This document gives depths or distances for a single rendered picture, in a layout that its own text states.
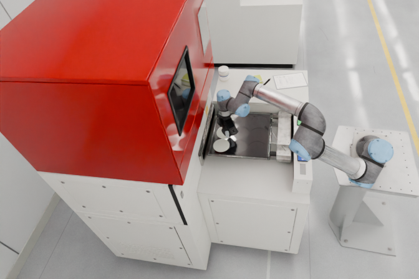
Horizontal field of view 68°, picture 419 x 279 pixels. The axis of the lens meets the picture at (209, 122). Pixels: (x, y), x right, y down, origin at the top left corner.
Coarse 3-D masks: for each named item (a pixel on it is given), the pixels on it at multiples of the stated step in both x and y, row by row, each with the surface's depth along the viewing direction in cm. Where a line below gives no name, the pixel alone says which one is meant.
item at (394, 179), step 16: (352, 128) 195; (368, 128) 193; (336, 144) 188; (400, 144) 182; (400, 160) 175; (336, 176) 174; (384, 176) 170; (400, 176) 169; (416, 176) 167; (384, 192) 166; (400, 192) 162; (416, 192) 161
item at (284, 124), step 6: (282, 120) 198; (288, 120) 198; (282, 126) 195; (288, 126) 194; (282, 132) 192; (288, 132) 191; (282, 138) 189; (288, 138) 188; (282, 150) 183; (288, 150) 182; (282, 162) 180; (288, 162) 179
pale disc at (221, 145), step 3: (216, 141) 191; (219, 141) 190; (222, 141) 190; (225, 141) 190; (213, 144) 189; (216, 144) 189; (219, 144) 189; (222, 144) 188; (225, 144) 188; (228, 144) 188; (213, 147) 188; (216, 147) 188; (219, 147) 187; (222, 147) 187; (225, 147) 187; (228, 147) 187; (216, 150) 186; (219, 150) 186; (222, 150) 186; (225, 150) 185
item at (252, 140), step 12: (216, 120) 203; (240, 120) 200; (252, 120) 199; (264, 120) 198; (240, 132) 194; (252, 132) 192; (264, 132) 191; (240, 144) 187; (252, 144) 186; (264, 144) 184; (264, 156) 179
